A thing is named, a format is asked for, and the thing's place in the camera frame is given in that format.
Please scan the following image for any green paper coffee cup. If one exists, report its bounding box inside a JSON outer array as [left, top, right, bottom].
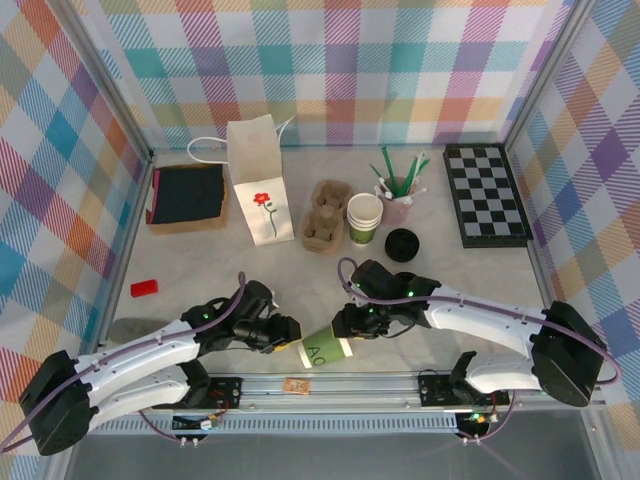
[[298, 323, 355, 370]]

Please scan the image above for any white flower print paper bag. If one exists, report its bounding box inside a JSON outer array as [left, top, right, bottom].
[[187, 113, 297, 248]]

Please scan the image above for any black paper napkin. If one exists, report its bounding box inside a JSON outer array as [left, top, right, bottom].
[[151, 164, 226, 225]]

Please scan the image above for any stack of black cup lids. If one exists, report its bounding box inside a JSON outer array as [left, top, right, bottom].
[[384, 228, 420, 263]]

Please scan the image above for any pink straw holder cup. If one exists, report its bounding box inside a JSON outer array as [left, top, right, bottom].
[[375, 185, 419, 227]]

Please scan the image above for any stack of green paper cups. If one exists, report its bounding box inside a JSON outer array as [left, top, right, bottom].
[[346, 192, 385, 247]]

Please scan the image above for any stack of cardboard cup carriers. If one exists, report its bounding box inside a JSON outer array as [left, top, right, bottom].
[[299, 179, 355, 255]]

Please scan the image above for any small black connector board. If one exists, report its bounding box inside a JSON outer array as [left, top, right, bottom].
[[172, 413, 222, 432], [457, 410, 501, 427]]

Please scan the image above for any green drinking straw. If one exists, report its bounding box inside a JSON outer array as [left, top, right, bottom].
[[381, 146, 399, 197], [398, 156, 420, 197]]

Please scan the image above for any pale green wrapped straw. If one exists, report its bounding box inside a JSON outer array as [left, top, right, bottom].
[[407, 151, 431, 196]]

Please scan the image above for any black and grey chessboard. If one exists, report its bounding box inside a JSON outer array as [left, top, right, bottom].
[[442, 143, 535, 250]]

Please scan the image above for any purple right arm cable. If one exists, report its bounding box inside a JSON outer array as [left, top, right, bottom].
[[337, 257, 624, 441]]

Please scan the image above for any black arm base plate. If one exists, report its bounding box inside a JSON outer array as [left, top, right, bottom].
[[149, 375, 245, 412], [417, 370, 512, 409]]

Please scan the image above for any wide aluminium mounting rail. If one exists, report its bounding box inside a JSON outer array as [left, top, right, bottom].
[[89, 370, 609, 419]]

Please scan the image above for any grey slotted cable duct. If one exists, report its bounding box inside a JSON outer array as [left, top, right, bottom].
[[79, 417, 461, 436]]

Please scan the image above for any aluminium frame post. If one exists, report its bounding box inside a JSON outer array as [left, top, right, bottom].
[[58, 0, 155, 160], [503, 0, 597, 149]]

